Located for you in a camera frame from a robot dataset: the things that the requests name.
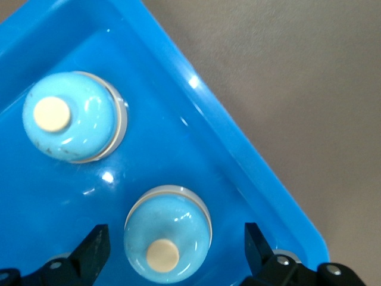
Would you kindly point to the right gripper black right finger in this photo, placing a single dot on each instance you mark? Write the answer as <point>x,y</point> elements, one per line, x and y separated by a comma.
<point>262,259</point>

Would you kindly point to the light blue call bell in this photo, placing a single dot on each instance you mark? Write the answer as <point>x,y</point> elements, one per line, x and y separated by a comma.
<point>89,125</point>
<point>166,226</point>

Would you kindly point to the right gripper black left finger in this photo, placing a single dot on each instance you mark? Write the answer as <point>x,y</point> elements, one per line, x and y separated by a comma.
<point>89,253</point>

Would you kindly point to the blue plastic tray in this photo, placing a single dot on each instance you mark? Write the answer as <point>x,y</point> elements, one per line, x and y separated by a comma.
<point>178,149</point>

